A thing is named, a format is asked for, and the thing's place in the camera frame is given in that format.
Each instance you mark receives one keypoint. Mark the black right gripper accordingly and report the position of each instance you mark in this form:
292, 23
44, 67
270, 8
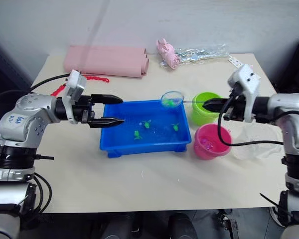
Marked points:
239, 109

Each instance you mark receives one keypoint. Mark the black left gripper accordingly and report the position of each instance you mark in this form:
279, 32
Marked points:
83, 109

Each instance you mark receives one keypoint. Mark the green toy fish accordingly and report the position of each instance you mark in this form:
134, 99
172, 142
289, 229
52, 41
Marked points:
137, 135
171, 102
147, 124
175, 127

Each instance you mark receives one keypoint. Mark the small blue-rimmed fishing net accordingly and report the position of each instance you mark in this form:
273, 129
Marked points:
170, 96

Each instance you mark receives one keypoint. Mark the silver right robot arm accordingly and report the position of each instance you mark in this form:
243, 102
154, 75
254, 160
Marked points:
294, 107

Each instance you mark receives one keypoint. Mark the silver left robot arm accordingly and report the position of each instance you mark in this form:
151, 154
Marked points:
27, 112

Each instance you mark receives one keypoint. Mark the green plastic bucket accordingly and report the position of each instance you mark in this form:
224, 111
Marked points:
201, 115

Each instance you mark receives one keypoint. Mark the pink toy fish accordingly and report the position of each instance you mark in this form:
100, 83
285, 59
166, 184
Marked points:
205, 143

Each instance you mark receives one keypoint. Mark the pink plastic bucket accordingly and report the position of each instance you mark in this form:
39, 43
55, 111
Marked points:
209, 153

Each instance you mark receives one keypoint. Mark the blue plastic tub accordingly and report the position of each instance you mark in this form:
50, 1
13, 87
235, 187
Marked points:
152, 144

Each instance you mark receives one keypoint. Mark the pink plush toy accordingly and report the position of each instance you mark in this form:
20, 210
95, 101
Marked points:
169, 53

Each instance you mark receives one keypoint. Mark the pink rolled mat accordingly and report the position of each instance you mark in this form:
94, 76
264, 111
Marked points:
102, 59

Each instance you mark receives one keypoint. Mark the clear plastic packaging bag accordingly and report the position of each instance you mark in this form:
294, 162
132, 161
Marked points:
201, 53

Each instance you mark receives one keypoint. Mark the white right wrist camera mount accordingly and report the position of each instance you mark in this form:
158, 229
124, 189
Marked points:
249, 82

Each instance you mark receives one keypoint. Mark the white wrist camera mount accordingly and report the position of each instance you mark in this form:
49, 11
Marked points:
249, 82
73, 84

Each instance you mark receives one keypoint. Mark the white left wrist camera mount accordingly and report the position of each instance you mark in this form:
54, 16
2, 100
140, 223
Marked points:
73, 84

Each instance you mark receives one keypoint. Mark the black metal bracket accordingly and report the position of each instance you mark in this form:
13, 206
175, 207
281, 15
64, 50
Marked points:
229, 224

